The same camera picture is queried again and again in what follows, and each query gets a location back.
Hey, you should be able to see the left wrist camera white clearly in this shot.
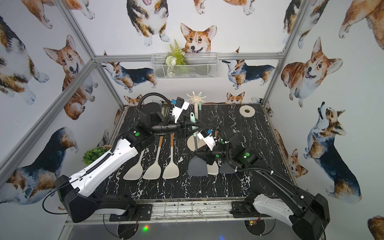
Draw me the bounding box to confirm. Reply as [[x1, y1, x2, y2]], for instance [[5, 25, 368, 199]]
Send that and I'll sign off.
[[171, 97, 190, 123]]

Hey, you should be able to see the fern and white flower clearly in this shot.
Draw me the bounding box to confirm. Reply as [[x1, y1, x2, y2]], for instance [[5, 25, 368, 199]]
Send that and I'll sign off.
[[165, 40, 188, 78]]

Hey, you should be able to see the cream spatula wooden handle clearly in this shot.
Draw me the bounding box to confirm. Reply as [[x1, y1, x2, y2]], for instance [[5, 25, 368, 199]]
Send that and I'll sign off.
[[143, 136, 164, 180]]

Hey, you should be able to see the cream spoon wooden handle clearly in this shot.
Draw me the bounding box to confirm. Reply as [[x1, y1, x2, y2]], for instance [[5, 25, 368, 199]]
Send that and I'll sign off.
[[123, 150, 145, 181]]

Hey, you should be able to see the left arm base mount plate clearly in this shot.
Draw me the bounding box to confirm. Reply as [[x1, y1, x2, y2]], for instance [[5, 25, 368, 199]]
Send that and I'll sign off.
[[109, 204, 153, 222]]

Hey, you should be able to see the white tape roll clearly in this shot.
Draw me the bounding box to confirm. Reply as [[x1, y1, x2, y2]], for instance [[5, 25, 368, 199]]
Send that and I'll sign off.
[[239, 105, 256, 118]]

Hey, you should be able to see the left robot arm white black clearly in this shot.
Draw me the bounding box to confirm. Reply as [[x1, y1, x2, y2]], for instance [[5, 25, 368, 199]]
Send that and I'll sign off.
[[55, 93, 206, 223]]

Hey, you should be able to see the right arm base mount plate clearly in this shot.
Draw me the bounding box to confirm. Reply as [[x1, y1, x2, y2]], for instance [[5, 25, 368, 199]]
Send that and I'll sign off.
[[230, 201, 260, 218]]

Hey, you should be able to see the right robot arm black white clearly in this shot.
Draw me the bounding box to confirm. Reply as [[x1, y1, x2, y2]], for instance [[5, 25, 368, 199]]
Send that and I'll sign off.
[[193, 125, 330, 240]]

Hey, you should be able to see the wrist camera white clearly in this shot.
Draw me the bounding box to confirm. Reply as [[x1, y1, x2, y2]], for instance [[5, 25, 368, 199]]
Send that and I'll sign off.
[[197, 130, 216, 151], [171, 97, 190, 123]]

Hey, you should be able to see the cream utensil rack stand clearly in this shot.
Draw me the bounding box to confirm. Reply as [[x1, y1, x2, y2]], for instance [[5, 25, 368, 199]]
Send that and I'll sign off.
[[185, 91, 208, 152]]

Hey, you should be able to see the grey turner mint handle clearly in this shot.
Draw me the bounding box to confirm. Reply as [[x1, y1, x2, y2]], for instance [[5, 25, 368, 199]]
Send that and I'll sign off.
[[188, 132, 208, 177]]

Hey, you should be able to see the cream slotted turner wooden handle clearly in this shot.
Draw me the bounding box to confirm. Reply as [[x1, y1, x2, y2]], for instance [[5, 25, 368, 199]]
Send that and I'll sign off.
[[206, 130, 220, 176]]

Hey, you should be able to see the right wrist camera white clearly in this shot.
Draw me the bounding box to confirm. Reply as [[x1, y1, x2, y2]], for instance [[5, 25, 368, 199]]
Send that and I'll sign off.
[[197, 130, 216, 151]]

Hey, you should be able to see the green potted plant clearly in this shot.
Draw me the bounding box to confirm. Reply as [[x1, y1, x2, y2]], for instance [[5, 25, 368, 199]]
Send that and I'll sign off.
[[83, 145, 112, 165]]

